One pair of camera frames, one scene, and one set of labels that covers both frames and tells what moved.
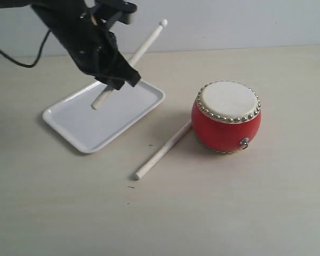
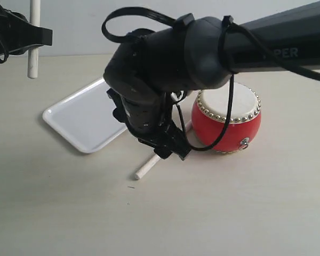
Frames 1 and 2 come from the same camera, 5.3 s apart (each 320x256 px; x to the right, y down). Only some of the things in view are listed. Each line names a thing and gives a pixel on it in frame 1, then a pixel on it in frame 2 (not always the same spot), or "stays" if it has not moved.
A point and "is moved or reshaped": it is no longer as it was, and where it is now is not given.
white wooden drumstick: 154,159 stays
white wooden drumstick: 135,57 is moved or reshaped
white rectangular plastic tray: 87,130 stays
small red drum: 226,116 stays
